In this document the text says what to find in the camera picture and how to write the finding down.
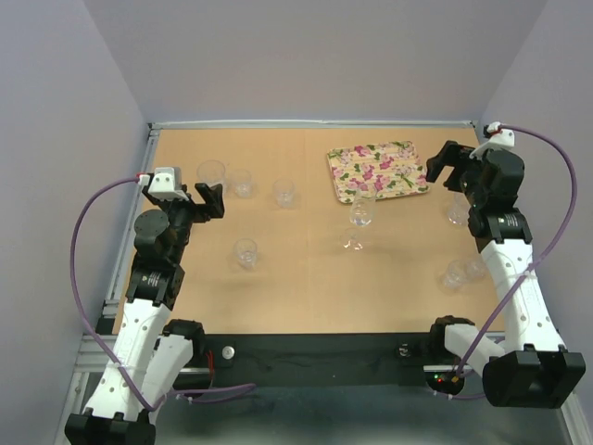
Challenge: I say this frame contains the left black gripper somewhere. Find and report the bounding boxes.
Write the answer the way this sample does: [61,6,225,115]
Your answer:
[143,183,223,263]

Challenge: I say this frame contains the large clear tumbler glass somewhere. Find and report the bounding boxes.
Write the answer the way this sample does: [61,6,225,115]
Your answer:
[196,159,227,192]

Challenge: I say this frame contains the tall stemmed wine glass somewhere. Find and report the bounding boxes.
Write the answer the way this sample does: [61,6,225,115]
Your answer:
[348,184,377,247]

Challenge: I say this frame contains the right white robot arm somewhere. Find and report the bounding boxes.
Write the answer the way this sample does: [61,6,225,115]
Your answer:
[426,141,586,409]

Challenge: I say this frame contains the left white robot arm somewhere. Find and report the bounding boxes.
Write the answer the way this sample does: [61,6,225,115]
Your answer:
[64,173,224,444]

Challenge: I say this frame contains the floral patterned tray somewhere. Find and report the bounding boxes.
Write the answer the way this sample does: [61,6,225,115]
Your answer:
[326,141,430,204]

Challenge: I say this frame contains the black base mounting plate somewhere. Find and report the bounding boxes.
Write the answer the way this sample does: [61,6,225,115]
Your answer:
[173,333,458,390]

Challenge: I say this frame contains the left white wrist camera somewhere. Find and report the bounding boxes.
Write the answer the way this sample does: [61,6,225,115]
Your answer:
[148,167,182,195]

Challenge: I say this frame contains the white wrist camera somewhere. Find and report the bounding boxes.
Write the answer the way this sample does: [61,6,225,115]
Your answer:
[469,121,515,159]
[148,167,182,195]

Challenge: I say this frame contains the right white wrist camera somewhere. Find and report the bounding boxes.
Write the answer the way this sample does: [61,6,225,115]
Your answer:
[469,121,515,159]

